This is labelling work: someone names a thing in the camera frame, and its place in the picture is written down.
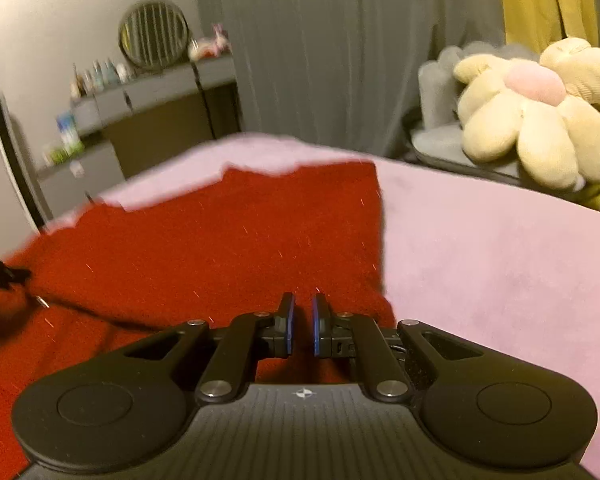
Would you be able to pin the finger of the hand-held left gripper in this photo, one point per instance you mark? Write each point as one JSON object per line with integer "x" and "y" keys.
{"x": 0, "y": 272}

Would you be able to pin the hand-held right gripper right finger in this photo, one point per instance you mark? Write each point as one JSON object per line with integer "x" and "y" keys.
{"x": 319, "y": 327}

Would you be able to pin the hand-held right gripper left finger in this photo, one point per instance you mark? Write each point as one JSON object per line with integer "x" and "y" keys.
{"x": 290, "y": 327}

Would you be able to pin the red knit sweater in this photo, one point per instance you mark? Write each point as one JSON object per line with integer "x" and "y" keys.
{"x": 205, "y": 240}

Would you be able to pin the white framed panel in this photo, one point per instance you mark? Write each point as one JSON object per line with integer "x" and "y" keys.
{"x": 10, "y": 160}

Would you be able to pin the green packet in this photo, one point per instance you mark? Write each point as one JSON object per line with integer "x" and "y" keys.
{"x": 62, "y": 154}

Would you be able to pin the blue and white bottle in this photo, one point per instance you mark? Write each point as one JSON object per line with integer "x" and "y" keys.
{"x": 67, "y": 130}

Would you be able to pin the pink bed sheet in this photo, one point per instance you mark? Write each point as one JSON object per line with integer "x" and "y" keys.
{"x": 480, "y": 260}

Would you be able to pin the row of small bottles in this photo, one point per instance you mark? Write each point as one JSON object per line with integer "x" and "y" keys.
{"x": 97, "y": 77}

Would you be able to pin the dark chair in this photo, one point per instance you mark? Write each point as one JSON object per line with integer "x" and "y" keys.
{"x": 480, "y": 167}

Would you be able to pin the grey dresser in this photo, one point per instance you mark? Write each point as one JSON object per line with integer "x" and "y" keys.
{"x": 155, "y": 90}

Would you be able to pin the round table mirror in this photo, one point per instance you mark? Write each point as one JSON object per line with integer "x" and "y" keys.
{"x": 152, "y": 32}

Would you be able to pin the cream flower plush pillow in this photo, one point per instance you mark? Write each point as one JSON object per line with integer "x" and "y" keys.
{"x": 530, "y": 125}

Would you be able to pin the grey curtain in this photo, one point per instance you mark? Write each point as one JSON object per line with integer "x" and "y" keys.
{"x": 330, "y": 35}

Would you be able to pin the pink plush toy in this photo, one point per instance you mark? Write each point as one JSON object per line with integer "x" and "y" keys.
{"x": 210, "y": 45}

